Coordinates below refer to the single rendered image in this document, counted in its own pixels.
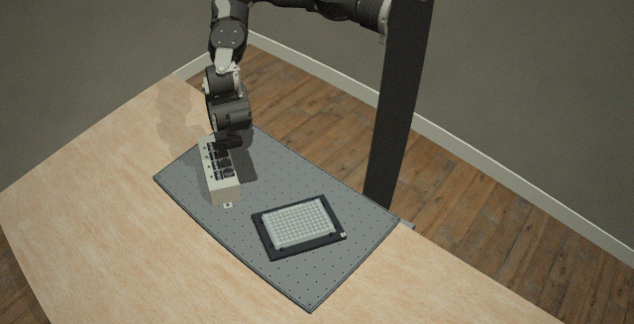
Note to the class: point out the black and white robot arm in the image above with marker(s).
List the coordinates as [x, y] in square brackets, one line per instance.
[228, 33]

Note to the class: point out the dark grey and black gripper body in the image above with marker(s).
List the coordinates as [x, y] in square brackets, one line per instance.
[232, 109]

